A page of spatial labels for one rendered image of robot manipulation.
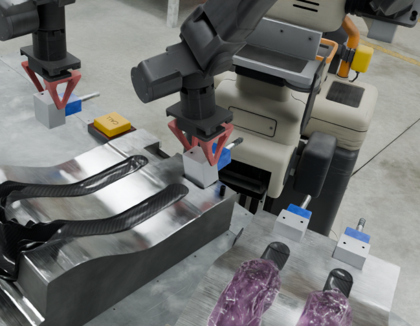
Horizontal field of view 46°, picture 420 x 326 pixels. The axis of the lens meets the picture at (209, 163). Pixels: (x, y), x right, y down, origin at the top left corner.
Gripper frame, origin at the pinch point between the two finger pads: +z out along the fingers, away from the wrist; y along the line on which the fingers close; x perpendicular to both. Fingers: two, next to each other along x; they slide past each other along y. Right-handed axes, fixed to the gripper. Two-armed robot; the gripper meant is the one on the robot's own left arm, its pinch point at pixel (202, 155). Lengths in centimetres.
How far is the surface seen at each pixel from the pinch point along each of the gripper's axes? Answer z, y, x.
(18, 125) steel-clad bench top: 5.6, -47.2, -12.4
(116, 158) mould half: 1.8, -13.9, -9.2
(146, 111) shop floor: 89, -148, 95
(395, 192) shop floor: 113, -21, 146
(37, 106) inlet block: -6.3, -29.2, -14.2
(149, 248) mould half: 3.8, 6.8, -19.1
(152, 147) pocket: 3.7, -13.5, -0.9
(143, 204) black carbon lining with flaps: 3.4, -1.4, -13.3
